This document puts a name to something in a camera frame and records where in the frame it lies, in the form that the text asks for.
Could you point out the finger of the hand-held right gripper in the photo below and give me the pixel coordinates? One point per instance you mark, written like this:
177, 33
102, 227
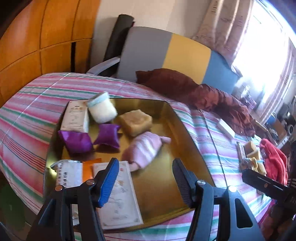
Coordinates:
263, 184

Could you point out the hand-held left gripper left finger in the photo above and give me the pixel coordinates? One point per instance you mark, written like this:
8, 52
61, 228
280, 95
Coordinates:
108, 185

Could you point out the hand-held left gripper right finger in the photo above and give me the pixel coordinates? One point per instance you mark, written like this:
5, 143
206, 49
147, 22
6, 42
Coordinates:
183, 185

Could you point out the illustrated white box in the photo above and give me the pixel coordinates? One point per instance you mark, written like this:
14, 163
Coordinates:
124, 204

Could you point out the orange packet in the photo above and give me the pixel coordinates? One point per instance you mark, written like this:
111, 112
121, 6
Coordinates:
89, 170

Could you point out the gold lined tray box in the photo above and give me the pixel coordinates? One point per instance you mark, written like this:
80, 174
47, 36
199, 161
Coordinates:
166, 166

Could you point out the white snack packet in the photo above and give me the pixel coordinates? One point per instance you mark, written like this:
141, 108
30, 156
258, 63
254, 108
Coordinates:
68, 173

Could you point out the purple packet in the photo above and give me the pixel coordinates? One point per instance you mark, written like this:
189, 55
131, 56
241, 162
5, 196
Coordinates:
107, 135
75, 142

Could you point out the plain white box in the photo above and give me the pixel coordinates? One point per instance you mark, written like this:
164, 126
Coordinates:
226, 128

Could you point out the beige sponge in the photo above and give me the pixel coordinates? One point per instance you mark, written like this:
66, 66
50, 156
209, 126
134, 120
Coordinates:
136, 121

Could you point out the white jar blue lid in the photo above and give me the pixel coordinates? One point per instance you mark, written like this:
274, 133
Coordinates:
103, 111

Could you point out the cream carton box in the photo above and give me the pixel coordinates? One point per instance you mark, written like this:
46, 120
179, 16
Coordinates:
74, 115

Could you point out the red fleece cloth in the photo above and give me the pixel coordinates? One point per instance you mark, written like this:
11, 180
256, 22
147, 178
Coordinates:
274, 157

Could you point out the cardboard box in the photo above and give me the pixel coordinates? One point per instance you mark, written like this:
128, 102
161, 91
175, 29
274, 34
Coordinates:
279, 131

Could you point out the blue container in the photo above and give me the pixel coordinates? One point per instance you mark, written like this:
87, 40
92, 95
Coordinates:
271, 119

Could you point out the maroon jacket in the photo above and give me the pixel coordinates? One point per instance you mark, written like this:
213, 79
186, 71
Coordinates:
208, 97

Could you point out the pink patterned curtain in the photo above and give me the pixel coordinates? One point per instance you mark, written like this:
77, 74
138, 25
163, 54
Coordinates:
281, 92
222, 27

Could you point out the grey yellow blue headboard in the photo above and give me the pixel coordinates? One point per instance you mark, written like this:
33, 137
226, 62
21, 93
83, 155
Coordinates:
148, 51

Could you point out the black rolled mat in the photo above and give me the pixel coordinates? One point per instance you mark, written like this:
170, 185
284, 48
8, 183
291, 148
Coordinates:
118, 37

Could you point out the window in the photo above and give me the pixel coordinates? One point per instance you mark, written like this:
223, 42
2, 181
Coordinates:
266, 30

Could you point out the wooden wardrobe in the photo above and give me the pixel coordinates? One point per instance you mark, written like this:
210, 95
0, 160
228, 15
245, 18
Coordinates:
34, 46

